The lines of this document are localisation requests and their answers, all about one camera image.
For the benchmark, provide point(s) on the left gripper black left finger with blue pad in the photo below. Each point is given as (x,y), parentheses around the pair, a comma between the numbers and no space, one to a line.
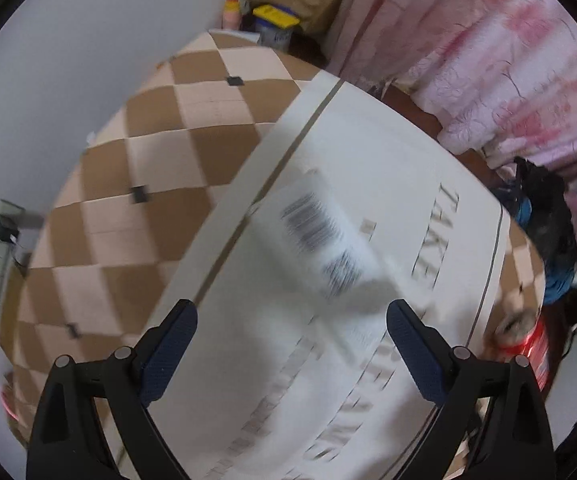
(67,440)

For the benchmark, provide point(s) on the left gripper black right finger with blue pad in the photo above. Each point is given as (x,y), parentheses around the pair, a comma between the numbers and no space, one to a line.
(515,439)

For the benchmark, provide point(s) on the red cola can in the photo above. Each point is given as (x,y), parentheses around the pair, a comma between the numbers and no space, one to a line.
(524,334)

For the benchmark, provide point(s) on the white barcode box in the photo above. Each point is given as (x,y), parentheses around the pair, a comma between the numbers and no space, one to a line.
(341,278)

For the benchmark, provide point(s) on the black charger plug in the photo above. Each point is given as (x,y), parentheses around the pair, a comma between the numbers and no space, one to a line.
(9,231)

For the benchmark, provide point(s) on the blue and black clothes pile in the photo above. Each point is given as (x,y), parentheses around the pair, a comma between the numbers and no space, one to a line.
(535,198)

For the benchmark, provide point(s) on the checkered tablecloth with text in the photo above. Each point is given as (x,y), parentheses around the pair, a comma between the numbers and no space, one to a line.
(157,210)

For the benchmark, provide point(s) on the pink floral curtain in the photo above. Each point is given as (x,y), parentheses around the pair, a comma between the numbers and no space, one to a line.
(500,76)

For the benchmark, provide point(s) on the yellow lid blue tin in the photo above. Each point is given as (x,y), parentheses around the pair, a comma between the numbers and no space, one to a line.
(275,26)

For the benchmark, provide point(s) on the orange cap bottle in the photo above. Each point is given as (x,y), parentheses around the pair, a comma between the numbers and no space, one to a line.
(231,15)

